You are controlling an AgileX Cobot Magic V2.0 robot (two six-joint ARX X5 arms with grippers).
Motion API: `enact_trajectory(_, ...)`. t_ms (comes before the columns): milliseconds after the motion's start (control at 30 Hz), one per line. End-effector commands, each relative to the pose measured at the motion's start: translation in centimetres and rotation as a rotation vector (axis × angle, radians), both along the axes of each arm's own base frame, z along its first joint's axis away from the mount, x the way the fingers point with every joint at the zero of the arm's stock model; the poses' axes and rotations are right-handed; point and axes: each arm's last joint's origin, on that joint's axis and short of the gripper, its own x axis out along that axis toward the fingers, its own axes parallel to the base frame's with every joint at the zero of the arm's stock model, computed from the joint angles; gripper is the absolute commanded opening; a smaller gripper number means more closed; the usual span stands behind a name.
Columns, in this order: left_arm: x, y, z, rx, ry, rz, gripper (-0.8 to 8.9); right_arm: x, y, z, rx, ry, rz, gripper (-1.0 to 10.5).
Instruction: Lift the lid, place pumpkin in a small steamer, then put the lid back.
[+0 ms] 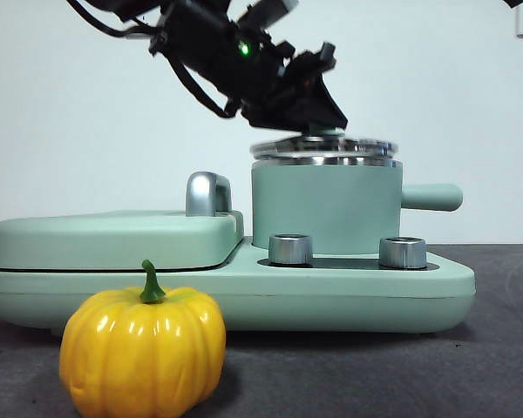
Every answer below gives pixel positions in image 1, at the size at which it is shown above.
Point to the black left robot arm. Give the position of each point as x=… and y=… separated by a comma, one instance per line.
x=209, y=48

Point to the glass lid with green knob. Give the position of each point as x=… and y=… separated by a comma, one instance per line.
x=331, y=148

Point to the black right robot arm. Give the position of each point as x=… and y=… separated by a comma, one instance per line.
x=520, y=3

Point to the mint green griddle cover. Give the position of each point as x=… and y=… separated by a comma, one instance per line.
x=113, y=239

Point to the yellow toy pumpkin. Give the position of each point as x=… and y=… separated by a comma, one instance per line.
x=139, y=348

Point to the mint green steamer pot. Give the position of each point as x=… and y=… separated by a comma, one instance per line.
x=322, y=204

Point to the mint green breakfast machine base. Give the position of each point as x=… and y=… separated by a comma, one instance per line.
x=331, y=300

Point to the silver control dial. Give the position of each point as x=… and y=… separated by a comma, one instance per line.
x=290, y=250
x=402, y=253

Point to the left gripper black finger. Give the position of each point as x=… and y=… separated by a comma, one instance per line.
x=305, y=104

